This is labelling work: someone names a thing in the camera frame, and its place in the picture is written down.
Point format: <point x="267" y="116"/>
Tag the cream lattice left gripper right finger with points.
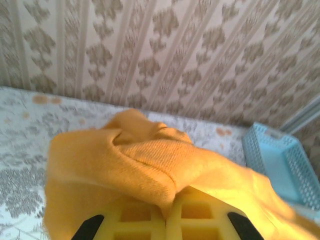
<point x="175" y="220"/>

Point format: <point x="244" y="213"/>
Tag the cream lattice left gripper left finger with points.
<point x="140" y="225"/>

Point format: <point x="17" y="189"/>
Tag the orange t-shirt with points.
<point x="112" y="162"/>

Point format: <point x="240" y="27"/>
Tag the light blue plastic basket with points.
<point x="280" y="162"/>

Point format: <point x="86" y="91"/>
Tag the floral table cover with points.
<point x="20" y="150"/>

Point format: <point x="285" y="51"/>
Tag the aluminium frame post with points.
<point x="305" y="115"/>

